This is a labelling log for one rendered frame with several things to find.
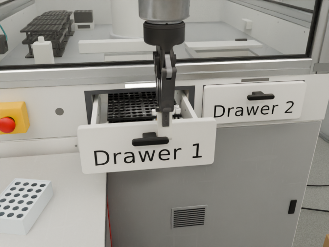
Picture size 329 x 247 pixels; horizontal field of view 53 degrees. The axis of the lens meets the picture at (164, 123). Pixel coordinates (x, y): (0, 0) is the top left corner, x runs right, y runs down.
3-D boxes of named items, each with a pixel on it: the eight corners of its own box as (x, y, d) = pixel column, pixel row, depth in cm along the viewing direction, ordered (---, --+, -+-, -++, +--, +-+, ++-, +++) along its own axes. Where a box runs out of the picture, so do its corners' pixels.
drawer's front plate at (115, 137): (213, 163, 74) (217, 120, 69) (82, 174, 70) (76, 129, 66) (211, 160, 76) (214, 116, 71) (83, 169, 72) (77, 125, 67)
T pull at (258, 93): (274, 99, 87) (275, 94, 87) (247, 101, 86) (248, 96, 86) (269, 94, 91) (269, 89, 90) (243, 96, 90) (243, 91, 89)
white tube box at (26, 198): (26, 235, 62) (22, 220, 61) (-15, 231, 63) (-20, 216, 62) (53, 194, 74) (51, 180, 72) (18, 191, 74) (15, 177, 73)
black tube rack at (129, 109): (180, 137, 81) (181, 114, 78) (109, 142, 79) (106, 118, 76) (167, 103, 101) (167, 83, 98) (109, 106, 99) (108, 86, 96)
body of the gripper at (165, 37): (190, 23, 55) (188, 77, 59) (180, 16, 62) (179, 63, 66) (145, 24, 54) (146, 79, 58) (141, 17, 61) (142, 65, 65)
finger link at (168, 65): (171, 42, 59) (176, 49, 54) (171, 71, 61) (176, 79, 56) (158, 43, 59) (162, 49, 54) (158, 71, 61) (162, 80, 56)
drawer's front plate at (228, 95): (300, 118, 95) (307, 82, 91) (202, 124, 92) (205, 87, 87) (297, 115, 97) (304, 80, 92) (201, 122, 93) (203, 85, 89)
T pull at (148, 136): (169, 144, 66) (169, 138, 65) (131, 147, 65) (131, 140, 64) (166, 135, 69) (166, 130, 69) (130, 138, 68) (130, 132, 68)
